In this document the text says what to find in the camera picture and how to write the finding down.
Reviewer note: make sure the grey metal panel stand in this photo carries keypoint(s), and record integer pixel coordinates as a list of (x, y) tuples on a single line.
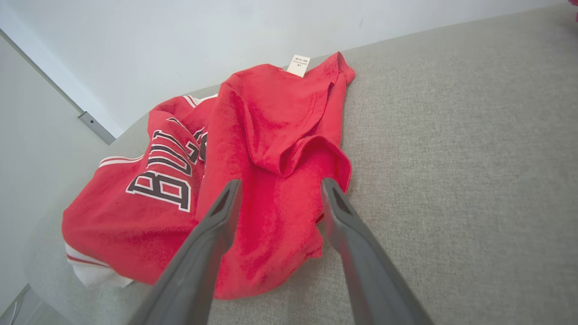
[(95, 126)]

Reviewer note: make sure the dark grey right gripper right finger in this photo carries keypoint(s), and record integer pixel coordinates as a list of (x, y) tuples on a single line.
[(370, 275)]

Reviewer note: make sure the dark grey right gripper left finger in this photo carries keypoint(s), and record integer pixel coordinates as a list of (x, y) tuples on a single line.
[(198, 266)]

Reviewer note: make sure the red jersey with white sleeves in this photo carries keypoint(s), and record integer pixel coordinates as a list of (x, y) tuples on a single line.
[(271, 113)]

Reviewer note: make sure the grey fabric sofa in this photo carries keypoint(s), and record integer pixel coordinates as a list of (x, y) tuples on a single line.
[(451, 180)]

